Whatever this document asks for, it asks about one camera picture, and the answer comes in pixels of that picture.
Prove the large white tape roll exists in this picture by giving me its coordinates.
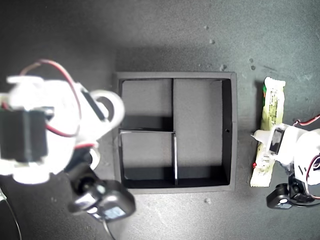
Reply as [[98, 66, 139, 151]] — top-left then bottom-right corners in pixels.
[[89, 89, 126, 129]]

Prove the thin black cable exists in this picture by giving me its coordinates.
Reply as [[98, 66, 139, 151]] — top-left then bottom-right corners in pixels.
[[0, 191, 22, 240]]

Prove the black tray with wells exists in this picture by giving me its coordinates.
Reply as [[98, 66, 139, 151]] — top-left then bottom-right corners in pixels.
[[112, 71, 238, 195]]

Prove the small white tape roll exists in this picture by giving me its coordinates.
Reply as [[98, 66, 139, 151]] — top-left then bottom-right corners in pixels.
[[89, 147, 102, 171]]

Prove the snack bar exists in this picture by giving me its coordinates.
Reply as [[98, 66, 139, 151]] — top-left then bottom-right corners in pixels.
[[249, 76, 287, 188]]

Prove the black camera cable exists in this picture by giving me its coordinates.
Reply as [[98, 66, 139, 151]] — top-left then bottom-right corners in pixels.
[[101, 216, 117, 240]]

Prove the red arm wire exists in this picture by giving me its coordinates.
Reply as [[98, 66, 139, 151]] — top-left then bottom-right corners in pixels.
[[292, 114, 320, 127], [19, 59, 84, 139]]

